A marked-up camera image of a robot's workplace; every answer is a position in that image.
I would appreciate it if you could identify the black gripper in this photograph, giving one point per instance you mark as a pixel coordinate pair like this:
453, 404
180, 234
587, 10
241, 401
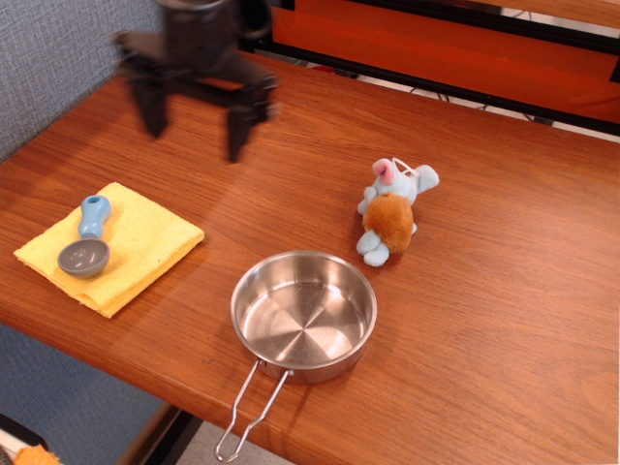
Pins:
200, 40

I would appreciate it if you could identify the blue handled grey spoon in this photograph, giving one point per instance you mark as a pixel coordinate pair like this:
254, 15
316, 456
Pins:
89, 255

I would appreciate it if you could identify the yellow folded cloth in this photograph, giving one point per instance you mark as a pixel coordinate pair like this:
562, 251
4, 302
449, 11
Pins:
145, 240

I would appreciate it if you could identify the blue and brown plush toy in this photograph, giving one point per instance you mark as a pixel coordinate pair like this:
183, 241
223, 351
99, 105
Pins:
387, 208

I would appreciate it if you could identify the orange fuzzy object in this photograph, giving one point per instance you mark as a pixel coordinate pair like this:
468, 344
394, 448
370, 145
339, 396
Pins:
36, 456

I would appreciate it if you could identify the steel pan with wire handle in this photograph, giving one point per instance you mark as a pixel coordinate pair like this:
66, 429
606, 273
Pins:
305, 316

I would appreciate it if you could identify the black metal frame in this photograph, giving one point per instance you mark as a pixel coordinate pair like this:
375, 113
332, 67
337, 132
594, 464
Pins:
464, 49

